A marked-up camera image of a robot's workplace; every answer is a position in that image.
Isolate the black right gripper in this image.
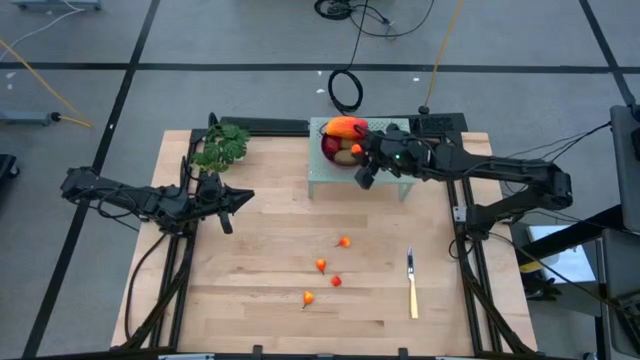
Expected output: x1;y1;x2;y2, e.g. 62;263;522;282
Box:
354;123;419;190

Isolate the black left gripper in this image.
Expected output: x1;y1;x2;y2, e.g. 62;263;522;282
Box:
194;172;255;235

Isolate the orange red mango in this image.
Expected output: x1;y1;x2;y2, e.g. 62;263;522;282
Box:
324;116;369;141

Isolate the purple colander with handles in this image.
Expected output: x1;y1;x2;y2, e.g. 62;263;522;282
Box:
319;124;369;170

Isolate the knife with cream handle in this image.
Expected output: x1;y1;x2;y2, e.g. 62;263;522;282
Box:
405;246;420;320

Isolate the pale green perforated shelf riser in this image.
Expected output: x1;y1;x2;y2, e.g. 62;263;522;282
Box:
307;117;417;202

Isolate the green plant in white pot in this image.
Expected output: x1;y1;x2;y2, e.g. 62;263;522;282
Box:
190;123;250;174

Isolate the grey floor base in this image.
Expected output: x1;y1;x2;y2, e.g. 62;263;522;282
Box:
9;0;103;12
0;112;54;126

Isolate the black floor object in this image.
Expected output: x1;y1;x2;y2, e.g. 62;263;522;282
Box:
0;154;20;181

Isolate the grey equipment cart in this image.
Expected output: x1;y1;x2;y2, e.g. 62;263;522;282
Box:
597;227;640;359

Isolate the coiled black floor cable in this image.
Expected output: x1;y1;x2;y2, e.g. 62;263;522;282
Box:
327;0;371;117

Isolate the black metal rig frame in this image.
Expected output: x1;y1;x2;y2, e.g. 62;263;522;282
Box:
109;112;541;360

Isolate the hanging yellow cable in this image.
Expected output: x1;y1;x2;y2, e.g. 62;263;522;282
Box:
418;0;466;115

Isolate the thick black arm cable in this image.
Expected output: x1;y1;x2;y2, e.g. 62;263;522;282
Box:
123;232;171;346

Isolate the black cable bundle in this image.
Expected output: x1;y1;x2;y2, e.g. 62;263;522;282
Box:
313;0;436;39

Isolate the yellow floor cable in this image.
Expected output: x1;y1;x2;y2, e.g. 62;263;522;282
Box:
0;39;92;127

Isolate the white floor cable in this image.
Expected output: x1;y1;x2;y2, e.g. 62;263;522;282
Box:
0;7;84;49

